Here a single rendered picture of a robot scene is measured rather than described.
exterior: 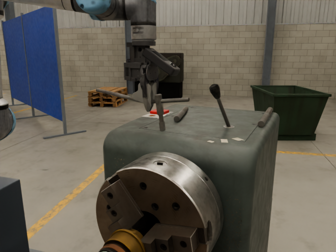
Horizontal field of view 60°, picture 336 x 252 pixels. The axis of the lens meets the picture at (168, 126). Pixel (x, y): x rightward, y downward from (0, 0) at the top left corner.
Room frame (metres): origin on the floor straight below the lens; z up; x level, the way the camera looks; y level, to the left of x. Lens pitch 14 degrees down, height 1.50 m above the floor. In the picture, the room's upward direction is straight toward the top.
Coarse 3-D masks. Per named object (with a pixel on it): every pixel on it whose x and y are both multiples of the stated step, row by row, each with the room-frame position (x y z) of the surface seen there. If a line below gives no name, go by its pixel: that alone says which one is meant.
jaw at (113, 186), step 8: (112, 184) 0.63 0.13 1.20; (120, 184) 0.65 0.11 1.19; (104, 192) 0.63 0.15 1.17; (112, 192) 0.62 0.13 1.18; (120, 192) 0.63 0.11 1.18; (128, 192) 0.65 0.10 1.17; (112, 200) 0.62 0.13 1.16; (120, 200) 0.61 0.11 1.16; (128, 200) 0.63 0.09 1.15; (112, 208) 0.60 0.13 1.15; (120, 208) 0.59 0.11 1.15; (128, 208) 0.61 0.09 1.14; (136, 208) 0.63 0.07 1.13; (112, 216) 0.60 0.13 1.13; (120, 216) 0.59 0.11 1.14; (128, 216) 0.59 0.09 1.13; (136, 216) 0.61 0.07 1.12; (112, 224) 0.57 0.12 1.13; (120, 224) 0.56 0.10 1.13; (128, 224) 0.58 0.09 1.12; (112, 232) 0.57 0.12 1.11
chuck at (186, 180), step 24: (144, 168) 0.63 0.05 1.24; (168, 168) 0.64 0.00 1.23; (144, 192) 0.63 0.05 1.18; (168, 192) 0.60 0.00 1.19; (192, 192) 0.60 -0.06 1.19; (96, 216) 0.69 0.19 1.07; (144, 216) 0.70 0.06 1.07; (168, 216) 0.60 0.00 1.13; (192, 216) 0.57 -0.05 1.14; (216, 216) 0.62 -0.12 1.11
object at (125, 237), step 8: (120, 232) 0.55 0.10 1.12; (128, 232) 0.55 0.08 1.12; (136, 232) 0.57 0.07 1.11; (112, 240) 0.53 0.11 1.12; (120, 240) 0.52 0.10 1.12; (128, 240) 0.53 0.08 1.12; (136, 240) 0.54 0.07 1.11; (104, 248) 0.51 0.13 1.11; (112, 248) 0.50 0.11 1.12; (120, 248) 0.51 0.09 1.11; (128, 248) 0.51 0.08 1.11; (136, 248) 0.52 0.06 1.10; (144, 248) 0.53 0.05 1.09
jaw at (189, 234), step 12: (156, 228) 0.59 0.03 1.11; (168, 228) 0.58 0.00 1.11; (180, 228) 0.57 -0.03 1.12; (192, 228) 0.57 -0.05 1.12; (204, 228) 0.57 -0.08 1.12; (144, 240) 0.54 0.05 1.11; (156, 240) 0.55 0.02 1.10; (168, 240) 0.54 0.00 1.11; (180, 240) 0.54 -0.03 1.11; (192, 240) 0.54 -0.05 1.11; (204, 240) 0.56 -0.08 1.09
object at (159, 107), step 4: (156, 96) 0.87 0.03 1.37; (160, 96) 0.88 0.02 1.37; (156, 100) 0.87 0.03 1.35; (156, 104) 0.88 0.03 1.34; (160, 104) 0.87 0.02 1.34; (156, 108) 0.88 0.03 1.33; (160, 108) 0.87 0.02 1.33; (160, 112) 0.87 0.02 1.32; (160, 116) 0.88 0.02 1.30; (160, 120) 0.88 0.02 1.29; (160, 124) 0.88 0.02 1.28; (164, 124) 0.88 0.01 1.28; (160, 128) 0.88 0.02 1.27; (164, 128) 0.88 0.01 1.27
